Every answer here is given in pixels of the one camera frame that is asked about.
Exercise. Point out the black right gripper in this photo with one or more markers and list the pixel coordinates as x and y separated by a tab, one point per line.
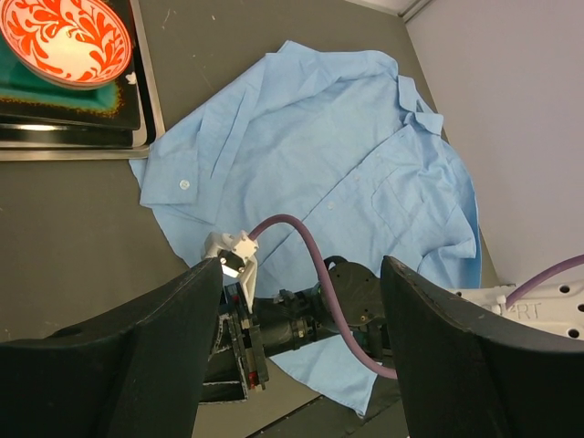
138	369

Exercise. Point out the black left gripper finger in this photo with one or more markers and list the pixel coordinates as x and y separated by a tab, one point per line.
464	371

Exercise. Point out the light blue button shirt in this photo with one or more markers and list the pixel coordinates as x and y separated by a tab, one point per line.
341	141

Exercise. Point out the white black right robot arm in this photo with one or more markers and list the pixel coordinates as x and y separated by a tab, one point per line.
290	321

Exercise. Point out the silver metal tray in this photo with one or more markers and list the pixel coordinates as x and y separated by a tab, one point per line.
43	122

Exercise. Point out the black green square dish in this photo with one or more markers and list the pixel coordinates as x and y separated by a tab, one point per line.
69	62

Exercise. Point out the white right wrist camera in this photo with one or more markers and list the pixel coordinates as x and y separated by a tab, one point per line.
237	255

